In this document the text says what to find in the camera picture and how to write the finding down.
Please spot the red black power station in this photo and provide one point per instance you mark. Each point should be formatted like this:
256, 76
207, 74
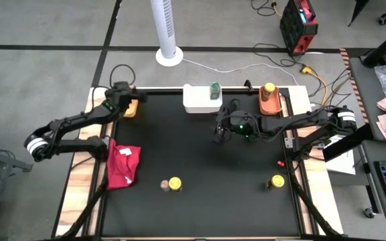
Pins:
297, 26

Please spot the green lid herb jar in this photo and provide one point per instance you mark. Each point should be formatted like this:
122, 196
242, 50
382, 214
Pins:
215, 89

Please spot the black desk post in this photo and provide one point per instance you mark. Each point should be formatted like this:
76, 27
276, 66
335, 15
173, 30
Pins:
384, 45

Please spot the white plastic bin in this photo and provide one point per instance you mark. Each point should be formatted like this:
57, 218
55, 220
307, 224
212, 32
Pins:
196, 100

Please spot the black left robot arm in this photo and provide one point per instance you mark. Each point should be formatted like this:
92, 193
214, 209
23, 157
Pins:
79, 118

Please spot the red cloth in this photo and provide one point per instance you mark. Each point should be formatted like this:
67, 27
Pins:
122, 167

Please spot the yellow lid spice jar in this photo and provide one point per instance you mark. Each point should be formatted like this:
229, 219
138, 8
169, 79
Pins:
268, 88
276, 181
175, 183

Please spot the black caster wheel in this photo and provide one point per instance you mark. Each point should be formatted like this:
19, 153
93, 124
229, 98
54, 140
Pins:
384, 19

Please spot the small pink spice jar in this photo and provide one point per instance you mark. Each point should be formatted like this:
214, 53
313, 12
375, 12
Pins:
164, 185

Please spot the black slanted beam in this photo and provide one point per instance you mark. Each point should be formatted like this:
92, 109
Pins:
347, 144

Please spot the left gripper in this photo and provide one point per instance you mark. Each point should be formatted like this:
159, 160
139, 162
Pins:
122, 95

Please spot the black table clamp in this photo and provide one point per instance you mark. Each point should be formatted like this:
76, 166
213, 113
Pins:
247, 85

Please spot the white paper sheet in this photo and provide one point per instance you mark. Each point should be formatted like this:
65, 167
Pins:
342, 164

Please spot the grey desk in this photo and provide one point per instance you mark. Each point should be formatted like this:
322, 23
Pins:
364, 87

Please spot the grey desk caster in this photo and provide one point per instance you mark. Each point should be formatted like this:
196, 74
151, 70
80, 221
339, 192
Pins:
369, 211

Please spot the grey metal bracket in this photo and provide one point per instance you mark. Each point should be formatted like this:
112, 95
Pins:
288, 142

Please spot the black table mat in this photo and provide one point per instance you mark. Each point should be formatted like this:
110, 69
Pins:
196, 201

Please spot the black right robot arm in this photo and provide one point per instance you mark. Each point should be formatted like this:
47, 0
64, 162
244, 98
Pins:
297, 120

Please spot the yellow plastic bin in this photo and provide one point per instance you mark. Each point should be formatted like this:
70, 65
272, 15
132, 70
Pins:
132, 110

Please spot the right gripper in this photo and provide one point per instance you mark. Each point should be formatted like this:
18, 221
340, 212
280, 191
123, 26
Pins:
241, 124

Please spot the small red tag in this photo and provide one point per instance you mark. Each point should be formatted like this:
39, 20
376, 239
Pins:
280, 163

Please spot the black panel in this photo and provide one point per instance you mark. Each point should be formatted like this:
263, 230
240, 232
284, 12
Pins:
357, 10

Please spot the orange plastic bin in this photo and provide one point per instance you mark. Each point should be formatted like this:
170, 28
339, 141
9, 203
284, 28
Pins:
270, 106

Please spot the white tower fan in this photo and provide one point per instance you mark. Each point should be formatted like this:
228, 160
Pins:
167, 33

